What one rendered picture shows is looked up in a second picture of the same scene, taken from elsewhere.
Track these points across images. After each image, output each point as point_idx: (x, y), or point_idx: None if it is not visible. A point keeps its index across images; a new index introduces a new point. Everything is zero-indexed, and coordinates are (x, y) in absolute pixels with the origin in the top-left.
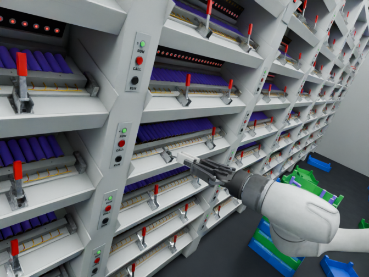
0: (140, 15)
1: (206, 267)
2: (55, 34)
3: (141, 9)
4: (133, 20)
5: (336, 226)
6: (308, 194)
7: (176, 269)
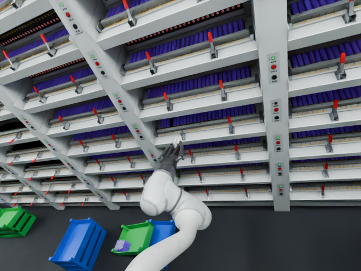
0: (108, 86)
1: (284, 227)
2: None
3: (107, 84)
4: (107, 90)
5: (143, 207)
6: (150, 184)
7: (259, 212)
